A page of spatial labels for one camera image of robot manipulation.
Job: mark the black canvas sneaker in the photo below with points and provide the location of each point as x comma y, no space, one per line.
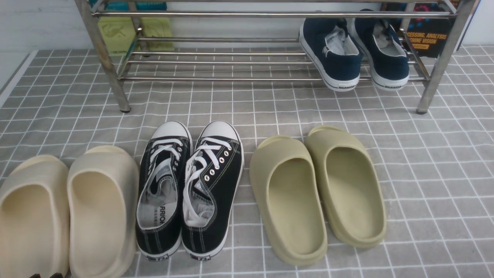
212,176
159,214

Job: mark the silver metal shoe rack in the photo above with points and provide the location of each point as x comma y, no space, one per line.
140,52

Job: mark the left olive foam slipper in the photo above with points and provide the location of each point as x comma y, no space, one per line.
283,181

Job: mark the olive foam slipper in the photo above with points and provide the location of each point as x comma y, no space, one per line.
348,186
283,181

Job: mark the left navy blue sneaker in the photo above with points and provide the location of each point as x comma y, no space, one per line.
334,53

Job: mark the navy blue sneaker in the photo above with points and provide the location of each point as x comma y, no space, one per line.
388,60
334,53

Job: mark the right olive foam slipper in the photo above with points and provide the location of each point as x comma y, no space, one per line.
348,186

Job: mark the right beige foam slipper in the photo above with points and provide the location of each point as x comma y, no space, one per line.
102,190

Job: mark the beige foam slipper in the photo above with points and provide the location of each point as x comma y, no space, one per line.
102,190
35,220

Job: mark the right navy blue sneaker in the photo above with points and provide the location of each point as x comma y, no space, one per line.
388,60

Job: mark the teal box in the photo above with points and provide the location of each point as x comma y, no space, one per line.
140,5

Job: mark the grey checked floor mat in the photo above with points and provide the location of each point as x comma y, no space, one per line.
435,170

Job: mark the dark image processing book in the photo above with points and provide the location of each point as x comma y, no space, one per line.
428,35

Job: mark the left beige foam slipper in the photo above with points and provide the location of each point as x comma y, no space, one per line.
35,220

